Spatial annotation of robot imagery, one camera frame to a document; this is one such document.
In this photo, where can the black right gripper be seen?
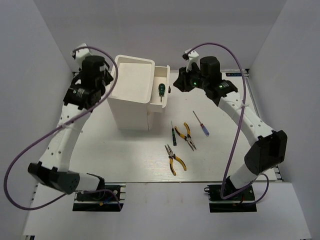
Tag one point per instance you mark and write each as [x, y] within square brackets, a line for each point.
[182, 81]

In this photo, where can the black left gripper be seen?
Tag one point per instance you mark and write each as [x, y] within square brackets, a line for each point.
[108, 78]

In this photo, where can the stubby green screwdriver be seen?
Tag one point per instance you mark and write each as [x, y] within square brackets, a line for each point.
[161, 90]

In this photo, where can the white top drawer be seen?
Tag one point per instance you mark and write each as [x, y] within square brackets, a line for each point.
[161, 75]

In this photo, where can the white drawer cabinet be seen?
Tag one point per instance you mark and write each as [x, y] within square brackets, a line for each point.
[130, 99]

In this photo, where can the blue handled screwdriver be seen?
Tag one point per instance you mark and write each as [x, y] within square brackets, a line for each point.
[204, 129]

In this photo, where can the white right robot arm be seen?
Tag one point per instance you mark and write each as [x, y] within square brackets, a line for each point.
[267, 146]

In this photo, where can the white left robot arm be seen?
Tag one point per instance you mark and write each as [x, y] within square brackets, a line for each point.
[86, 89]

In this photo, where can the slim green precision screwdriver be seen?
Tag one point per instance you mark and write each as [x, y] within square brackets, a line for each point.
[174, 140]

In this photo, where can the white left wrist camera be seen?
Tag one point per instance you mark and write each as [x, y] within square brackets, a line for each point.
[80, 55]

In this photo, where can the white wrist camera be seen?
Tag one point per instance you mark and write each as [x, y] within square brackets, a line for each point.
[191, 56]
[80, 55]

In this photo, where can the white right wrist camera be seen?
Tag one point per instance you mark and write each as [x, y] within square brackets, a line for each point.
[191, 56]

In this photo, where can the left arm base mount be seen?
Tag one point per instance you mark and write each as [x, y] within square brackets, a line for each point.
[101, 201]

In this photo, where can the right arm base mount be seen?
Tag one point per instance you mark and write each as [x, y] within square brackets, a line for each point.
[244, 202]

